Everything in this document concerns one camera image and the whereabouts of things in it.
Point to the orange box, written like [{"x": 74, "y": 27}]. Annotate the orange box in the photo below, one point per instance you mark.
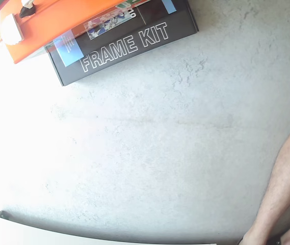
[{"x": 53, "y": 25}]

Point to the white board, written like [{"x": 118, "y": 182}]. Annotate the white board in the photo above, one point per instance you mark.
[{"x": 58, "y": 236}]

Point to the black frame kit box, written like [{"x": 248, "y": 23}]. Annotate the black frame kit box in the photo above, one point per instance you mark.
[{"x": 124, "y": 48}]

